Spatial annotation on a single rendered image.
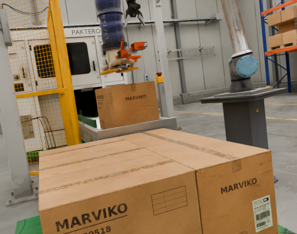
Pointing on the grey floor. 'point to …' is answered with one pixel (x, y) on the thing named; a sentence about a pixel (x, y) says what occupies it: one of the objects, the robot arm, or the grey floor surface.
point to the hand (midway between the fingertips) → (135, 26)
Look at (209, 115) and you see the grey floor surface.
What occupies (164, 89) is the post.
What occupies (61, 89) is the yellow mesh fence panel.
